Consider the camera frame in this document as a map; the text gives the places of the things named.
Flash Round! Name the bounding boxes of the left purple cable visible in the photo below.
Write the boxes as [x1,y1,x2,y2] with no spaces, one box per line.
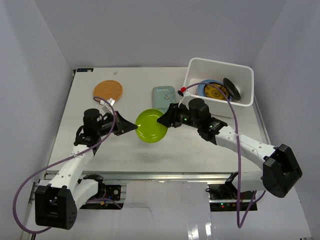
[12,96,118,235]

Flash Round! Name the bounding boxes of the green round plate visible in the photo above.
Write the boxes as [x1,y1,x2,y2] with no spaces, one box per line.
[135,108,168,144]

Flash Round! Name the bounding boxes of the yellow patterned black-rimmed plate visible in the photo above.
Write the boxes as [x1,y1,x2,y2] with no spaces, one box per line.
[203,82,230,101]

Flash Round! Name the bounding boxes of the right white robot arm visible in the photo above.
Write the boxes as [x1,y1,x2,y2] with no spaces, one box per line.
[157,98,303,200]

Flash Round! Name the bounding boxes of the white plastic bin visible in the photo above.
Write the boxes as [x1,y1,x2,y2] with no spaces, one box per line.
[182,57,254,118]

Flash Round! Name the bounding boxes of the black round plate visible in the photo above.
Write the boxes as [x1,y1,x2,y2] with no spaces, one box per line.
[223,77,241,101]

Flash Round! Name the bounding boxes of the teal rectangular ceramic plate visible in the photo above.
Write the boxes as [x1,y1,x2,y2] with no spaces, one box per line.
[152,86,177,113]

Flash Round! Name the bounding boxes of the blue round plate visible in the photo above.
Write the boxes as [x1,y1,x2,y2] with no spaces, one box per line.
[197,79,232,101]

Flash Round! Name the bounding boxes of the dark label sticker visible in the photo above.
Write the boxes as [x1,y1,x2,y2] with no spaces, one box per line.
[76,68,94,73]

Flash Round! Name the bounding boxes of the orange woven round plate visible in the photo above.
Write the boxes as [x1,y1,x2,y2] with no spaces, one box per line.
[93,80,123,101]

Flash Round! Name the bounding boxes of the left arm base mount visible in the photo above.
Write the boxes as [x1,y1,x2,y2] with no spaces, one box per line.
[93,184,124,210]

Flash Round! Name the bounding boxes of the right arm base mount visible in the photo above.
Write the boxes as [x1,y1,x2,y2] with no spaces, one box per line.
[205,184,254,212]

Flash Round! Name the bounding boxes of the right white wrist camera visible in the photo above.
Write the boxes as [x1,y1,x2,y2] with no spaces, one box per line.
[177,86,191,106]

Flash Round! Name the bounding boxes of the aluminium frame rail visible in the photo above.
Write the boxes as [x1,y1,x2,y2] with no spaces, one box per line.
[27,159,286,240]

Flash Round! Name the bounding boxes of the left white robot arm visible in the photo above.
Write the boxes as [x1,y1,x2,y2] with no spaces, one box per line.
[34,108,137,230]

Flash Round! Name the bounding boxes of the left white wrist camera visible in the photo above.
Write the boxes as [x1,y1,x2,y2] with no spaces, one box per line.
[99,98,116,114]

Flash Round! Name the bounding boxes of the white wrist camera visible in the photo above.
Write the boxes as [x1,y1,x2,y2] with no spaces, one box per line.
[177,86,191,106]
[99,98,116,114]

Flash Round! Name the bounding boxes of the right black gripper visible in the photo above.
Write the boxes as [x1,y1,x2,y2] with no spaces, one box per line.
[157,102,201,130]

